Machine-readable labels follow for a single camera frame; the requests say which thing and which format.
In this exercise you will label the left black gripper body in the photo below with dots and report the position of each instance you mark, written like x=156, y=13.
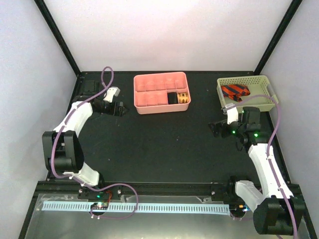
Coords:
x=112, y=111

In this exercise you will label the pink compartment organizer box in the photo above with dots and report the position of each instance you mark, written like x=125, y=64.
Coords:
x=150, y=92

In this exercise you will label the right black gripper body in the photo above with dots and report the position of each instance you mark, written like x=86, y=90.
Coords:
x=231, y=133

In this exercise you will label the black right frame post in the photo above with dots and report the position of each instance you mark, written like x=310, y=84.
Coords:
x=284, y=23

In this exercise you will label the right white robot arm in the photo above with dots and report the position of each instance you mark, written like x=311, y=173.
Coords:
x=276, y=211

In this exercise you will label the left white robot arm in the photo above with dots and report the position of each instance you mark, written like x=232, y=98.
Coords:
x=63, y=154

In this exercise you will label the light blue slotted cable duct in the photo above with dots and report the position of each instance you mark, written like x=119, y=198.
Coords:
x=161, y=208

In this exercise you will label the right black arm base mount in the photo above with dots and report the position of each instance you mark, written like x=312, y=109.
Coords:
x=224, y=192

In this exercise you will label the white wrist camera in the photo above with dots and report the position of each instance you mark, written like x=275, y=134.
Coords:
x=232, y=113
x=110, y=94

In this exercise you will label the rolled black tie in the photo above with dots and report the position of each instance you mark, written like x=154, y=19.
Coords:
x=172, y=98

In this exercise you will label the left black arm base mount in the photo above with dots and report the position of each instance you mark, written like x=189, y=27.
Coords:
x=113, y=193

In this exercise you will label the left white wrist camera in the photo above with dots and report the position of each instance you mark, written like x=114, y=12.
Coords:
x=110, y=94

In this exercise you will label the black frame post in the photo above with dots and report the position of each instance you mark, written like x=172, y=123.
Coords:
x=284, y=23
x=45, y=12

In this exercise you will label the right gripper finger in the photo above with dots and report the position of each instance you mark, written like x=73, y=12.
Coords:
x=214, y=124
x=215, y=131

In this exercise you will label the green perforated plastic basket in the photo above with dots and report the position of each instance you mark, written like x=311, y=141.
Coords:
x=257, y=85

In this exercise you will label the orange navy striped tie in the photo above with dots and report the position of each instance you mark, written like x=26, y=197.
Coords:
x=235, y=92

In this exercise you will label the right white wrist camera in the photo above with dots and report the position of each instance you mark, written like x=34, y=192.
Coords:
x=232, y=113

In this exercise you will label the rolled yellow patterned tie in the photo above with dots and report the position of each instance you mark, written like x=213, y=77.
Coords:
x=183, y=98

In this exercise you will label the black left frame post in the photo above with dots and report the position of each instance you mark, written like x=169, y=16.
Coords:
x=45, y=12

